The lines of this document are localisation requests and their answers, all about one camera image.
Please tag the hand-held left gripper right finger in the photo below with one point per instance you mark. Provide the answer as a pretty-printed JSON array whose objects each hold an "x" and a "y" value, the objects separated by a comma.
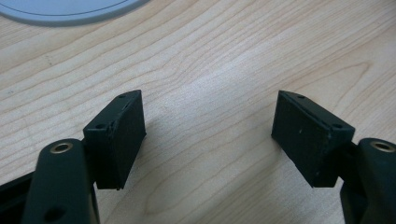
[{"x": 311, "y": 140}]

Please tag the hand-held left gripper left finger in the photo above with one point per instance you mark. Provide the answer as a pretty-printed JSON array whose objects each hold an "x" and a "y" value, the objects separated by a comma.
[{"x": 112, "y": 146}]

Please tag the light blue plate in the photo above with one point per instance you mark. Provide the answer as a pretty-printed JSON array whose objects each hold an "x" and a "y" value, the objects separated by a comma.
[{"x": 62, "y": 11}]

